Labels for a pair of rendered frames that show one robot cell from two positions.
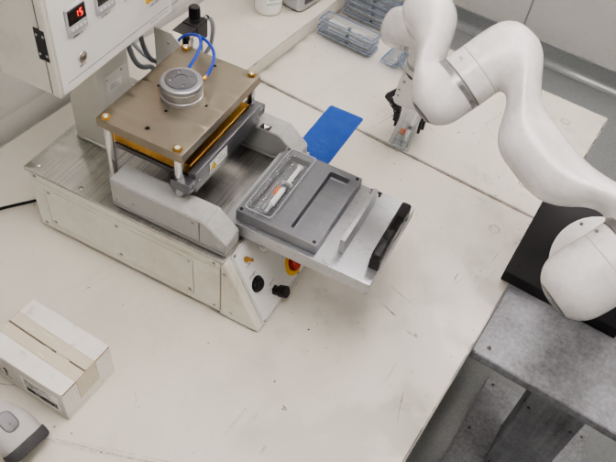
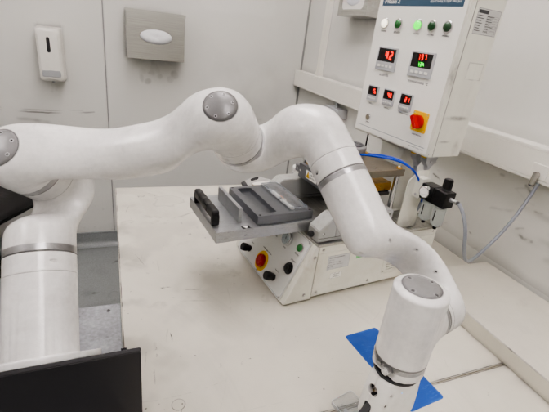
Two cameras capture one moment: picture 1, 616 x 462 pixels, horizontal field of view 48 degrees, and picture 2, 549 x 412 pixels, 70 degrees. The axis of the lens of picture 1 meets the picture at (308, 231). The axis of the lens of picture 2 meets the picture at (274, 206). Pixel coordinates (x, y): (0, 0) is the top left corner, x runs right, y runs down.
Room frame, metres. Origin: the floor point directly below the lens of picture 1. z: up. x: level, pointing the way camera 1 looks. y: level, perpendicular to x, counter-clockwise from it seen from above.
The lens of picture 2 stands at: (1.56, -0.76, 1.42)
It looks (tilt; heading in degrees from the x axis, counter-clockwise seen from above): 24 degrees down; 129
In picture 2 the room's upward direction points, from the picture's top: 7 degrees clockwise
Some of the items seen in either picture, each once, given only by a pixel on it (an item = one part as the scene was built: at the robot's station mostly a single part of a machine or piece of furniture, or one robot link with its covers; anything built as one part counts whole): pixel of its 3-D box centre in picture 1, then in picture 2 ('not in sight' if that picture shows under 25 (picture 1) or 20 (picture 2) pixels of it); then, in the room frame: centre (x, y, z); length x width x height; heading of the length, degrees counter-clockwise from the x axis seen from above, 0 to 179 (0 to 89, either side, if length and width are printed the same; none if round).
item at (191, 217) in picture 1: (174, 210); (301, 185); (0.85, 0.25, 0.96); 0.25 x 0.05 x 0.07; 69
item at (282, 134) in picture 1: (252, 128); (350, 221); (1.11, 0.15, 0.96); 0.26 x 0.05 x 0.07; 69
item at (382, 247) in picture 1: (390, 235); (206, 205); (0.85, -0.15, 0.99); 0.15 x 0.02 x 0.04; 159
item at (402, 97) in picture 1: (417, 88); (390, 387); (1.43, -0.22, 0.89); 0.10 x 0.08 x 0.11; 75
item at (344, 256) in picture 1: (322, 212); (253, 207); (0.90, -0.02, 0.97); 0.30 x 0.22 x 0.08; 69
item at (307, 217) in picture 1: (301, 197); (269, 202); (0.91, 0.02, 0.98); 0.20 x 0.17 x 0.03; 159
